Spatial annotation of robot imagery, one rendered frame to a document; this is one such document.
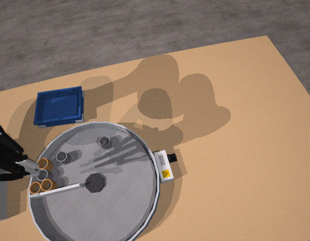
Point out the bronze bushing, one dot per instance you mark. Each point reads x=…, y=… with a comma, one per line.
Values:
x=41, y=163
x=33, y=188
x=45, y=183

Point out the blue crate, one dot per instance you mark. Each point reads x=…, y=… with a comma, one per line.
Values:
x=59, y=107

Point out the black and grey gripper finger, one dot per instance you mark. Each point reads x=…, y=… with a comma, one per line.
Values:
x=7, y=145
x=17, y=171

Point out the grey metal bushing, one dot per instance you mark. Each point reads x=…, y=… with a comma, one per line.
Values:
x=59, y=156
x=42, y=173
x=107, y=146

